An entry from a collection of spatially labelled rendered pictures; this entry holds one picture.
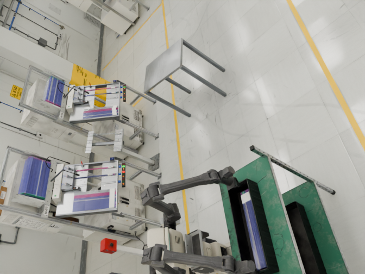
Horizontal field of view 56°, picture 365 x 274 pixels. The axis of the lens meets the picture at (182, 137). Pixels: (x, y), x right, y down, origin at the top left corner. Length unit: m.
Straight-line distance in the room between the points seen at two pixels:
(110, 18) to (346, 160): 6.22
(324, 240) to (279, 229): 0.60
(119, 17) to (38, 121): 3.74
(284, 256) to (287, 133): 1.72
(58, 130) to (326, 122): 3.62
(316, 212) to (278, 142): 1.07
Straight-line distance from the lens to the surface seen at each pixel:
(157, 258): 1.90
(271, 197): 2.26
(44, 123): 5.21
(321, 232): 2.73
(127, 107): 5.70
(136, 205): 4.77
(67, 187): 4.39
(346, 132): 3.29
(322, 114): 3.48
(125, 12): 8.07
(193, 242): 2.51
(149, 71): 4.57
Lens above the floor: 2.73
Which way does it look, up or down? 35 degrees down
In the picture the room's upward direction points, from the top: 64 degrees counter-clockwise
